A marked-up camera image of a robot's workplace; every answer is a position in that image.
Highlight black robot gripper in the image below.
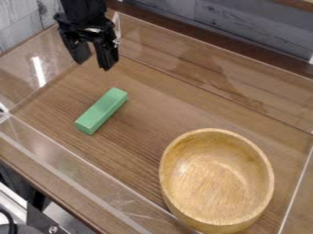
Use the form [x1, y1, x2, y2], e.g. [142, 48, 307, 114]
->
[54, 0, 120, 71]

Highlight green rectangular block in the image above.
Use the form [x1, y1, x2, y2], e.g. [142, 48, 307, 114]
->
[76, 88, 129, 135]

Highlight brown wooden bowl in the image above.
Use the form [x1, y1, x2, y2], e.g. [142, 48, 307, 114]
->
[160, 128, 276, 234]

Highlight black cable bottom left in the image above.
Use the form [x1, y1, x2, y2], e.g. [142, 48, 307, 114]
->
[0, 208, 19, 234]

